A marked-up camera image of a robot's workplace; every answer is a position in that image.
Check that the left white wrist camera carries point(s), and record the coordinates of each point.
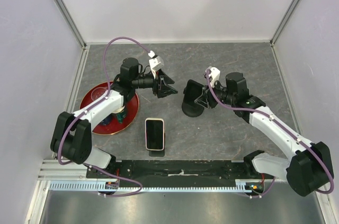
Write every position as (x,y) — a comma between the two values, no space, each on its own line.
(155,62)

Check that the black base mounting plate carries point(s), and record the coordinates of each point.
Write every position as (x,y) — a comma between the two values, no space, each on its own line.
(227,169)

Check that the black smartphone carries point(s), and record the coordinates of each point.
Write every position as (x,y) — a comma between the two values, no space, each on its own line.
(192,92)

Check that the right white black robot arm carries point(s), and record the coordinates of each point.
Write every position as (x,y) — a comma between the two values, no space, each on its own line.
(307,166)

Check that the front aluminium rail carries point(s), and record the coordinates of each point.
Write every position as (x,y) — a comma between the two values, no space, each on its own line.
(51,168)

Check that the right aluminium frame post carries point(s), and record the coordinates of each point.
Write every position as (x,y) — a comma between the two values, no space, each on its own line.
(284,21)

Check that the black round-base phone holder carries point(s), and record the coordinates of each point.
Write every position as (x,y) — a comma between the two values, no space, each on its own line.
(191,109)

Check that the green mug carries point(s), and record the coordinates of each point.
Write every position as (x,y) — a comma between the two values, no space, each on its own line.
(120,116)

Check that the slotted cable duct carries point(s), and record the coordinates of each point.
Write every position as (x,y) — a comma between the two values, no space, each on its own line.
(96,186)

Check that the pink-case smartphone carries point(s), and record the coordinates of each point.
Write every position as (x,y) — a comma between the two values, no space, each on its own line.
(154,134)

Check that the blue mug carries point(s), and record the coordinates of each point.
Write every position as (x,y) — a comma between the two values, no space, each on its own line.
(106,121)

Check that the left aluminium frame post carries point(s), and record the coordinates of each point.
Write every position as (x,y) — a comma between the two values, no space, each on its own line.
(70,22)

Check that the red round tray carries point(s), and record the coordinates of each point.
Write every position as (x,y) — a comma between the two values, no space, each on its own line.
(114,127)

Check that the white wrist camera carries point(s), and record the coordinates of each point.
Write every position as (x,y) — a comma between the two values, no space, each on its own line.
(155,62)
(213,75)

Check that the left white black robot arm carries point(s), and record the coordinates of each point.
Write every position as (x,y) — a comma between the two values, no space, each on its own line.
(72,136)

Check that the aluminium frame post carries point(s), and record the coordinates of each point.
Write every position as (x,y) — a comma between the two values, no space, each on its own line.
(70,22)
(284,21)

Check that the clear plastic cup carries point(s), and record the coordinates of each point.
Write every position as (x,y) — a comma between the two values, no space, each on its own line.
(97,93)

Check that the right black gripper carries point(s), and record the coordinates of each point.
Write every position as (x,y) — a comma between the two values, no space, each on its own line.
(206,99)

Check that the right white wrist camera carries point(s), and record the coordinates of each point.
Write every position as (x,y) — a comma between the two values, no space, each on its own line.
(213,75)

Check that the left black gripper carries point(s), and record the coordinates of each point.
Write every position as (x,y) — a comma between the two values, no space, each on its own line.
(162,90)

